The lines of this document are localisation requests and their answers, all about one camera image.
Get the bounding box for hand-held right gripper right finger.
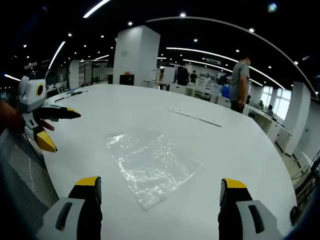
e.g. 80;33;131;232
217;177;285;240

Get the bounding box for grey mesh chair back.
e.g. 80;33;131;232
0;128;60;237

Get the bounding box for black box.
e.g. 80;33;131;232
119;74;136;86

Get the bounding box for floor cables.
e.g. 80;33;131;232
291;153;320;203

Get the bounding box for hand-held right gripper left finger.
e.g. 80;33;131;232
34;175;104;240

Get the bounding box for white office desk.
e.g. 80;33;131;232
246;103;294;156

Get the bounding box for person's left hand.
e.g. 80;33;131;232
0;101;26;134

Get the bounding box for clear plastic food packaging bag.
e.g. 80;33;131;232
104;129;204;212

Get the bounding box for white square pillar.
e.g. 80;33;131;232
112;24;161;88

